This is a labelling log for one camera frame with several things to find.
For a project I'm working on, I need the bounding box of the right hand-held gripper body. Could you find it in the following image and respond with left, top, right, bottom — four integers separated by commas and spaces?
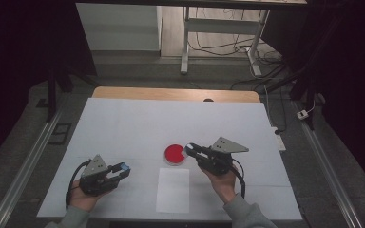
196, 136, 250, 177

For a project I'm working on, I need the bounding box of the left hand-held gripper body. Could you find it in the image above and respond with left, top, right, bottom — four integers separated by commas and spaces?
79, 154, 119, 197

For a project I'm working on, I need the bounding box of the round red ink pad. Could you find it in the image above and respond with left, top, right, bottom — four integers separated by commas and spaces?
163, 143, 187, 166

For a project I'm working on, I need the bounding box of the white paper sheet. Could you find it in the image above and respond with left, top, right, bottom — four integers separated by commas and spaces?
155, 167, 191, 214

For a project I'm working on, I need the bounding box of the person's left hand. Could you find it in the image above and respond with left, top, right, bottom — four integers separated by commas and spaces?
70, 180, 109, 213

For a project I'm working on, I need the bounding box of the person's right hand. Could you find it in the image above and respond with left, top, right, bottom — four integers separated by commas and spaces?
201, 163, 238, 205

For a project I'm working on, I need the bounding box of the large white table cover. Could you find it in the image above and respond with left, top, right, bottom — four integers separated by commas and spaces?
36, 97, 303, 221

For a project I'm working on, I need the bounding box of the dark floor socket plate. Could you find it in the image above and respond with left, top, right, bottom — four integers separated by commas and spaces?
48, 123, 73, 146

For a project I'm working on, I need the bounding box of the wooden table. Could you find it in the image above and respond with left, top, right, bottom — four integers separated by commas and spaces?
91, 85, 261, 104

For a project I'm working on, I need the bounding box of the white power strip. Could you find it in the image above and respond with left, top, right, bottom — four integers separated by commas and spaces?
270, 126, 287, 152

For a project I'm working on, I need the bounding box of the black metal stand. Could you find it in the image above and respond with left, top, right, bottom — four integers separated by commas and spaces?
46, 66, 100, 124

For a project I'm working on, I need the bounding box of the small white adapter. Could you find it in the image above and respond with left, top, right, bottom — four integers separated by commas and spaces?
297, 100, 317, 121

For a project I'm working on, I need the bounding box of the dark curtain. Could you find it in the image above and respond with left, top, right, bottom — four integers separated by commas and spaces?
260, 0, 365, 199
0, 0, 97, 174

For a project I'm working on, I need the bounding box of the white cabinet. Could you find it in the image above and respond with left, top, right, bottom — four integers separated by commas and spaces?
75, 3, 163, 52

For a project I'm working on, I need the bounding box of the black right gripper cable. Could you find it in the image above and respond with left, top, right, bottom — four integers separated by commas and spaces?
229, 157, 247, 200

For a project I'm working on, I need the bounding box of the aluminium floor rail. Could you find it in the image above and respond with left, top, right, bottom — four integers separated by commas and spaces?
292, 100, 365, 228
0, 105, 65, 228

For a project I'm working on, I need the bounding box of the black floor cable bundle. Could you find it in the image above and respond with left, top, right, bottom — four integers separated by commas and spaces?
188, 7, 288, 93

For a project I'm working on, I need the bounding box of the white desk frame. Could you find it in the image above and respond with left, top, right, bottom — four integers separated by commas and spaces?
180, 5, 272, 78

